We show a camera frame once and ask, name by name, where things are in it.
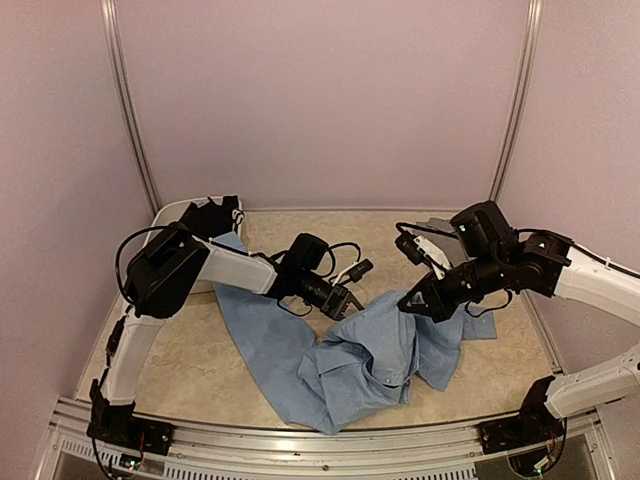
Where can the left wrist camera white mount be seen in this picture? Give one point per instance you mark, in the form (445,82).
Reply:
(354,273)

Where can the aluminium corner post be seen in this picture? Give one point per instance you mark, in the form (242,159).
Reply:
(109,14)
(519,99)

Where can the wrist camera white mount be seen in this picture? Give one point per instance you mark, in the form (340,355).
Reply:
(419,250)
(354,273)

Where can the black garment in basket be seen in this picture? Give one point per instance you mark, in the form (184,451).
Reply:
(211,219)

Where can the left aluminium corner post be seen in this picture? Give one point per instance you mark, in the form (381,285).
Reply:
(109,14)

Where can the front aluminium frame rail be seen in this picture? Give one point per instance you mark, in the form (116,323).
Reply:
(202,450)

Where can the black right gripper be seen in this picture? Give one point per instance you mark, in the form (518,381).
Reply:
(439,305)

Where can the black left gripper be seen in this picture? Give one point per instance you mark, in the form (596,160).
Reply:
(346,295)

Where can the right aluminium corner post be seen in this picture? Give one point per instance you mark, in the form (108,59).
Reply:
(519,99)

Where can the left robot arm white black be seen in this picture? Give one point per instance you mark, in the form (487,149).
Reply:
(112,420)

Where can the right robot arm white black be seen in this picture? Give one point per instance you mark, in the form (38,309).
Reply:
(544,262)

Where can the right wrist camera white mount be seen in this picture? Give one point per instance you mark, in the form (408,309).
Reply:
(419,250)

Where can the folded grey button shirt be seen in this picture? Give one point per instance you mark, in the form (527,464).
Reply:
(441,233)

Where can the light blue long sleeve shirt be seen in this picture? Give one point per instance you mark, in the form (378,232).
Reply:
(362,365)

